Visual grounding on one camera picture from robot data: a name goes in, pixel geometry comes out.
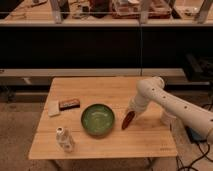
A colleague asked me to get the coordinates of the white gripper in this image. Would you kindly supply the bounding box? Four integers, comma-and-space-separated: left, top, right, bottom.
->
126, 97, 147, 117

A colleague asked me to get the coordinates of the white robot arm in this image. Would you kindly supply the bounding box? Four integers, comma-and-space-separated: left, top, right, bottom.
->
122, 77, 213, 143

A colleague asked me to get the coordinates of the white ceramic cup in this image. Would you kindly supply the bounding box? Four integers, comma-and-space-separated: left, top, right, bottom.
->
161, 110, 176, 126

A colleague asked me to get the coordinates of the green ceramic bowl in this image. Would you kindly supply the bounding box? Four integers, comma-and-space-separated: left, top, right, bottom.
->
81, 104, 115, 136

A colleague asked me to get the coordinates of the wooden folding table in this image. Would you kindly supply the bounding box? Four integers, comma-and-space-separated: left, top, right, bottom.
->
29, 77, 177, 160

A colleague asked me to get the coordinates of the brown chocolate bar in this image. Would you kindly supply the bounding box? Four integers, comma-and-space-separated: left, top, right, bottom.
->
59, 99, 80, 111

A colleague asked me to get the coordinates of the small clear glass bottle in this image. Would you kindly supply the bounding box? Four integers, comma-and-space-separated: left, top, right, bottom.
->
56, 127, 75, 152

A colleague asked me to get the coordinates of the long workbench shelf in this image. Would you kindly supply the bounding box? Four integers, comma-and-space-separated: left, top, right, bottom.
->
0, 0, 213, 77

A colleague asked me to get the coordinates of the black cable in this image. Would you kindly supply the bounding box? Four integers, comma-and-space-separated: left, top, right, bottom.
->
175, 103, 213, 171

